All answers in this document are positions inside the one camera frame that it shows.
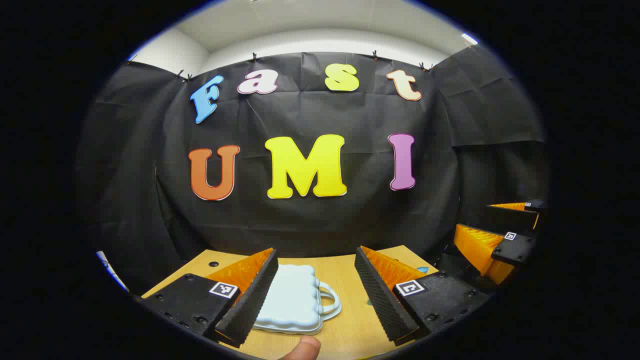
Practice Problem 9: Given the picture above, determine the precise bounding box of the black backdrop cloth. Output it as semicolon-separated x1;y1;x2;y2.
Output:
75;44;550;296

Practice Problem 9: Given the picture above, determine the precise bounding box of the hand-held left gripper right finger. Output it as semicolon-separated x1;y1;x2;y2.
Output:
354;245;493;347

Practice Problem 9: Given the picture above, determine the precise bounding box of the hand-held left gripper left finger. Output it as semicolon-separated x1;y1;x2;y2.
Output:
141;247;279;349

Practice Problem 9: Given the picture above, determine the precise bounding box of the white printed panel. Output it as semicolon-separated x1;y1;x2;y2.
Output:
96;250;130;292

